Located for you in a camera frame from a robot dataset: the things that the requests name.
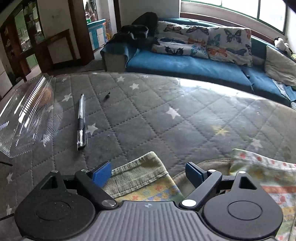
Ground green patterned child's cardigan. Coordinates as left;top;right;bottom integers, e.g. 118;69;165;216
99;149;295;240

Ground black clothes pile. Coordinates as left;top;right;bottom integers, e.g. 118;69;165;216
107;12;158;47

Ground black silver pen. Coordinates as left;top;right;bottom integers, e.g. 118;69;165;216
77;94;86;151

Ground quilted grey star tablecloth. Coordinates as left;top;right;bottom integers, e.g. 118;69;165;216
0;71;296;241

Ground small black clip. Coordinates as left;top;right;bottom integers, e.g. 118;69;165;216
104;92;110;101

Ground clear plastic clamshell container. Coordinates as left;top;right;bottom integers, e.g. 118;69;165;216
1;75;63;158

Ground blue sofa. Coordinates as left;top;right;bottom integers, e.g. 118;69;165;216
101;18;295;108

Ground grey plain cushion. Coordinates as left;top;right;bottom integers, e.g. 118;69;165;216
264;46;296;86

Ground butterfly print cushion upright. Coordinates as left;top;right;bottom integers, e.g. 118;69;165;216
206;27;252;67

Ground butterfly print cushion lying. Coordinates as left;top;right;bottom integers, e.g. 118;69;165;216
152;21;209;59

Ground dark wooden glass cabinet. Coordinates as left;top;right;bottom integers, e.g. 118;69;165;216
1;1;45;84

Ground blue white cabinet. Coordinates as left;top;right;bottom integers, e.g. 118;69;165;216
87;19;107;51

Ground white plush toy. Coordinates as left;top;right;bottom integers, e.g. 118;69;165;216
274;37;293;56

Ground window with green frame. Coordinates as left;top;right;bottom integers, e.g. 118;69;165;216
181;1;287;33

